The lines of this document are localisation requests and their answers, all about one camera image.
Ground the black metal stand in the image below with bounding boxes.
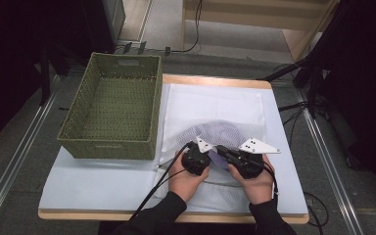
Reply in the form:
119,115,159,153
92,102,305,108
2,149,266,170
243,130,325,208
38,42,71,106

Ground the right hand-held gripper cable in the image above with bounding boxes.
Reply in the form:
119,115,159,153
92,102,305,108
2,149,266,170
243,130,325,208
262,161,280,209

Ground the white mesh laundry bag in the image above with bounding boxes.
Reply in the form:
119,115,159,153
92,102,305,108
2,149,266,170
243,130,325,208
153,82,268,213

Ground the person's right hand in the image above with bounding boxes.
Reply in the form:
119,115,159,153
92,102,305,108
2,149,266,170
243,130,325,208
227,154,277,206

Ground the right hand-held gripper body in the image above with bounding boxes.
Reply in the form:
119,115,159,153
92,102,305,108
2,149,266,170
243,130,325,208
228,137,282,180

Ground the black floor cable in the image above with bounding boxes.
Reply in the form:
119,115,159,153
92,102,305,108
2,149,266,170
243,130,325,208
278,101,308,138
303,191,329,235

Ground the black stand leg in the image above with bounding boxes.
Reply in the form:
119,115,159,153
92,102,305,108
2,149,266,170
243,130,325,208
258,57,311,82

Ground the green woven basket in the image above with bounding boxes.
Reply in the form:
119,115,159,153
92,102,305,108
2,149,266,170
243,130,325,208
57,52,164,161

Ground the dark cabinet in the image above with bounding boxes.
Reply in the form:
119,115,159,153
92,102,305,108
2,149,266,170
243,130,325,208
81,0,126,55

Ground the lilac garment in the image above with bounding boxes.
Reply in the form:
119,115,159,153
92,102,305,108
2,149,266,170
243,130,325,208
175,119,248,170

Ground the metal floor rail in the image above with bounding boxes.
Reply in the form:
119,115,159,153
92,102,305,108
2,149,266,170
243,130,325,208
295,87,365,235
0,74,61,226

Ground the left hand-held gripper cable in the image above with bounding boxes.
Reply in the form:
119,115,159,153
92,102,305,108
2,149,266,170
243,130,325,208
128,141,194,223

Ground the white table mat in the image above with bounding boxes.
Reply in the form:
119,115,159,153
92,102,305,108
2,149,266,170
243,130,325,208
38,82,309,216

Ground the person's left hand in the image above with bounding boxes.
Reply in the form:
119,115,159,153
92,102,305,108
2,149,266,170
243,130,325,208
167,150,211,204

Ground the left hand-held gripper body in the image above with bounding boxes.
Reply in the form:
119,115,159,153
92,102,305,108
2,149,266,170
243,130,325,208
180,136,213,176

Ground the black hanging cable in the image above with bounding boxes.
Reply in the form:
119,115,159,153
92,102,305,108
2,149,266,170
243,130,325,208
167,0,204,55

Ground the hand-held gripper cable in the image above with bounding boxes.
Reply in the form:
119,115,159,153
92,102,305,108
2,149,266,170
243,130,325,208
262,161,280,209
128,141,194,223

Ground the light wooden furniture frame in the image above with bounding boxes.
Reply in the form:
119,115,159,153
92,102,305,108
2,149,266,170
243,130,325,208
180,0,341,63

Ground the wooden table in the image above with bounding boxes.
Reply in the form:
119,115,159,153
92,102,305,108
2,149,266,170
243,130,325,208
37,73,310,225

